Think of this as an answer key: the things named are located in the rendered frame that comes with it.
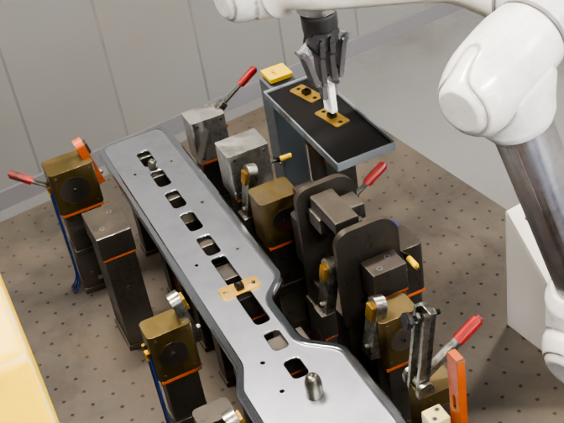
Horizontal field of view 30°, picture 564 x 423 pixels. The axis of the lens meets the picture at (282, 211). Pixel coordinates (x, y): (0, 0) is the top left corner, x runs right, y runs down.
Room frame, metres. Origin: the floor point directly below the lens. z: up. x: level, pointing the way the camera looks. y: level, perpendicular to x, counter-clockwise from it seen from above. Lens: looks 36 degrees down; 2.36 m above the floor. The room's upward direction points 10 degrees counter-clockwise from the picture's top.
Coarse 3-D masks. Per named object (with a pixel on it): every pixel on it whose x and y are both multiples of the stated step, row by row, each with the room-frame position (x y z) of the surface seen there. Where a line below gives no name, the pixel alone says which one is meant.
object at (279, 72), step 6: (276, 66) 2.22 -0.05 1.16; (282, 66) 2.22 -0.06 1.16; (264, 72) 2.20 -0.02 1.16; (270, 72) 2.20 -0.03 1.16; (276, 72) 2.19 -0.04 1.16; (282, 72) 2.19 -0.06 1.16; (288, 72) 2.18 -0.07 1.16; (270, 78) 2.17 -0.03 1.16; (276, 78) 2.17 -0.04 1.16; (282, 78) 2.17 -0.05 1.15
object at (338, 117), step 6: (324, 108) 1.99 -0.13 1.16; (318, 114) 1.97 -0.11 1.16; (324, 114) 1.97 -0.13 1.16; (330, 114) 1.95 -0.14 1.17; (336, 114) 1.95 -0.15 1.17; (324, 120) 1.95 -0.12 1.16; (330, 120) 1.94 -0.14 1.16; (336, 120) 1.93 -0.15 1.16; (342, 120) 1.93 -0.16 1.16; (348, 120) 1.92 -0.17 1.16; (336, 126) 1.91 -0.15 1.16
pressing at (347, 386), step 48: (144, 144) 2.24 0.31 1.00; (144, 192) 2.03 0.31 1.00; (192, 192) 2.00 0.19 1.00; (192, 240) 1.81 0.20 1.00; (240, 240) 1.79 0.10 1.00; (192, 288) 1.66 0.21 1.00; (240, 336) 1.49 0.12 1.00; (288, 336) 1.47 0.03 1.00; (240, 384) 1.36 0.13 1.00; (288, 384) 1.34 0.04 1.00; (336, 384) 1.32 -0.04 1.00
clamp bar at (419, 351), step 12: (408, 312) 1.24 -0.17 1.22; (420, 312) 1.25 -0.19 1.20; (432, 312) 1.23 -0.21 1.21; (408, 324) 1.22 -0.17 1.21; (420, 324) 1.25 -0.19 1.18; (432, 324) 1.23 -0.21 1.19; (420, 336) 1.23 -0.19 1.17; (432, 336) 1.23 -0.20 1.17; (420, 348) 1.22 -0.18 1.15; (432, 348) 1.23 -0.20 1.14; (420, 360) 1.22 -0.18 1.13; (408, 372) 1.25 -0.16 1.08; (420, 372) 1.22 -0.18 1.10; (408, 384) 1.24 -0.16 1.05
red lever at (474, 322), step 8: (472, 320) 1.27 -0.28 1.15; (480, 320) 1.27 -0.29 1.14; (464, 328) 1.26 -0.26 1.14; (472, 328) 1.26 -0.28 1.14; (456, 336) 1.26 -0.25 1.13; (464, 336) 1.26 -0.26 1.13; (448, 344) 1.26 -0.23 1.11; (456, 344) 1.25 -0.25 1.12; (440, 352) 1.25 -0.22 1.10; (432, 360) 1.25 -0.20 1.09; (440, 360) 1.24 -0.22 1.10; (432, 368) 1.24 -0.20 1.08; (416, 376) 1.24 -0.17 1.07
